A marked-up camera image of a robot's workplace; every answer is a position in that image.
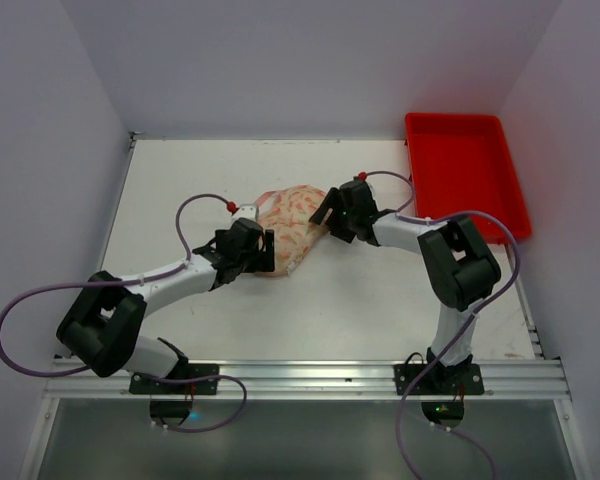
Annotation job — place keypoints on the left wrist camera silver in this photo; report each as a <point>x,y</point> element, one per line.
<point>248,211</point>

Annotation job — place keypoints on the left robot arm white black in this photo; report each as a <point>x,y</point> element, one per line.
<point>102,326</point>

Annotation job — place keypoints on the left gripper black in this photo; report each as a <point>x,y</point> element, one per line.
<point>263,251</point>

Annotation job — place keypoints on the aluminium front rail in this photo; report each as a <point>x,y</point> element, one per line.
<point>343,381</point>

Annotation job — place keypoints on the red plastic tray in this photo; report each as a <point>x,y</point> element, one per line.
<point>462,162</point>

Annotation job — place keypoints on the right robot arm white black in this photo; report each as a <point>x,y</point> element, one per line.
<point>460,266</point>

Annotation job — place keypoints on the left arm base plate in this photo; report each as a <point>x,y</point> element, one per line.
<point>185,379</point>

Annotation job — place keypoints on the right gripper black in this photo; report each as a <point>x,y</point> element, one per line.
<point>335,212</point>

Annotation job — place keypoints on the floral mesh laundry bag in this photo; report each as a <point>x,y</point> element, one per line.
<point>287,212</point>

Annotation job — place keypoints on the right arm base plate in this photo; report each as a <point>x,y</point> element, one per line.
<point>464,378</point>

